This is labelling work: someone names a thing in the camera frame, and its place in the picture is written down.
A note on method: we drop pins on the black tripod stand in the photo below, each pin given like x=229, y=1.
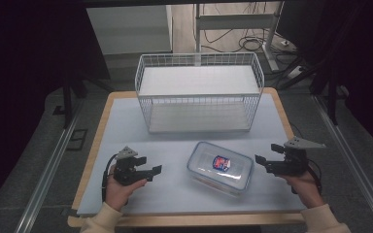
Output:
x=332, y=93

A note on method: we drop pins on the pale blue table mat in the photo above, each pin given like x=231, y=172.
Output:
x=175, y=194

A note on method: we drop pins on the white metal desk frame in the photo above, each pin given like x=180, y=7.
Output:
x=236, y=21

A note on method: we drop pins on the clear plastic container blue lid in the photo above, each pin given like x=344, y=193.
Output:
x=220, y=168

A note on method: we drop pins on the white cabinet panel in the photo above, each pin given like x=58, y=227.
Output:
x=128, y=29

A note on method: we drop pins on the black metal stand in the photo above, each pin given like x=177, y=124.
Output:
x=67, y=103

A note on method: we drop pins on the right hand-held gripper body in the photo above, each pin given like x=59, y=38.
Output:
x=293, y=163

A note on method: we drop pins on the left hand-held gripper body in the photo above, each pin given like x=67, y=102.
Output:
x=124, y=170

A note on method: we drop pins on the person's left hand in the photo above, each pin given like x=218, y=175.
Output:
x=118, y=194

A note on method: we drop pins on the grey metal floor rail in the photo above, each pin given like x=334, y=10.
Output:
x=353, y=161
x=48, y=174

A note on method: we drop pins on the person's right hand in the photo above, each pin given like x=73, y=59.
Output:
x=306, y=191

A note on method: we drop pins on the black floor plate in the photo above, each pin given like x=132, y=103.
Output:
x=77, y=139

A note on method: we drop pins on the white power strip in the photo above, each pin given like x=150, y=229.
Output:
x=295, y=73

